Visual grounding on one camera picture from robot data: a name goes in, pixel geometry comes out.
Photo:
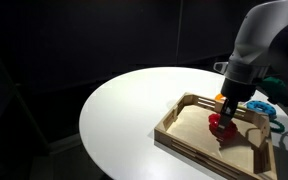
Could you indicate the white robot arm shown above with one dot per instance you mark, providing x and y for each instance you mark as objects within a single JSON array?
[{"x": 261, "y": 44}]

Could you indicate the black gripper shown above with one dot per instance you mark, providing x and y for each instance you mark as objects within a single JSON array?
[{"x": 234, "y": 92}]

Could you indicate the green cable clamp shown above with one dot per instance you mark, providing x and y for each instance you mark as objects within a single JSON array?
[{"x": 276, "y": 90}]

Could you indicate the white round pedestal table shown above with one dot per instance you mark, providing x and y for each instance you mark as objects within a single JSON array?
[{"x": 117, "y": 125}]

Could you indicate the wooden slatted tray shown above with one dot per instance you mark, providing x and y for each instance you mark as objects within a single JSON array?
[{"x": 248, "y": 155}]

